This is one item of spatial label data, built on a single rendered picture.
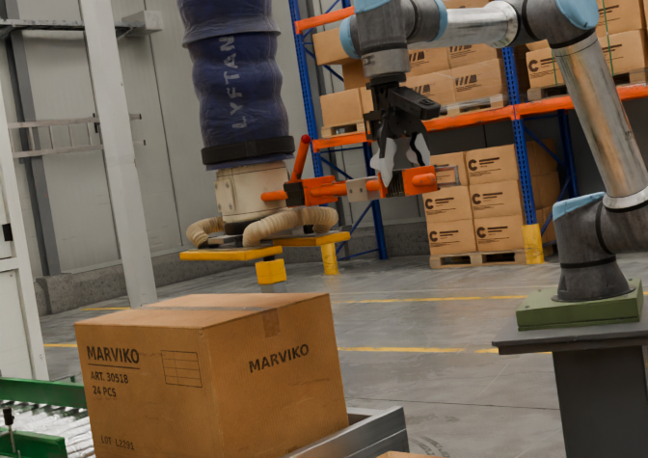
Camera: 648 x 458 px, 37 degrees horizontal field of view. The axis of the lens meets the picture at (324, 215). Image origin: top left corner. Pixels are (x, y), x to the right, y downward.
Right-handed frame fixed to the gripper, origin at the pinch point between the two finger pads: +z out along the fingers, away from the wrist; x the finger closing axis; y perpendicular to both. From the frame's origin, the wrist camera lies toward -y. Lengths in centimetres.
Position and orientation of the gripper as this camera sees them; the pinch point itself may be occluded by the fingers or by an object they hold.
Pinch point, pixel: (409, 178)
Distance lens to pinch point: 187.0
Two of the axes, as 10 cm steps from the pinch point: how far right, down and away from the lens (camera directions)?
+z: 1.5, 9.9, 0.5
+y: -5.3, 0.4, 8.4
